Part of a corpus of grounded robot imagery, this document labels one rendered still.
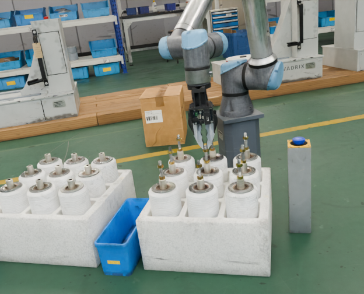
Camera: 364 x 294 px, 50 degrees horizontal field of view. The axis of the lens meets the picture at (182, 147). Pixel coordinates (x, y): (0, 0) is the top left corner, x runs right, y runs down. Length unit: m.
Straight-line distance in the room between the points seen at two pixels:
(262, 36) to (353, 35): 2.27
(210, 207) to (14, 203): 0.67
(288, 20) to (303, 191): 2.39
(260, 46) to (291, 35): 2.00
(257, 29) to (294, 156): 0.53
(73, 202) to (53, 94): 1.87
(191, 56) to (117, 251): 0.62
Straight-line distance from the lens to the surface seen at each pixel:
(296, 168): 1.29
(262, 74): 1.59
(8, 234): 1.46
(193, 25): 1.34
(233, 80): 1.65
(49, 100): 3.07
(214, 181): 1.24
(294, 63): 3.41
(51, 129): 3.04
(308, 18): 3.51
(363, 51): 3.75
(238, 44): 5.66
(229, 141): 1.69
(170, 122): 2.29
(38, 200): 1.35
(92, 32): 9.35
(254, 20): 1.53
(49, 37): 3.07
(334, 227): 1.45
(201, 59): 1.12
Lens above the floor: 0.76
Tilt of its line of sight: 19 degrees down
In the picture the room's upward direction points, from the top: 7 degrees counter-clockwise
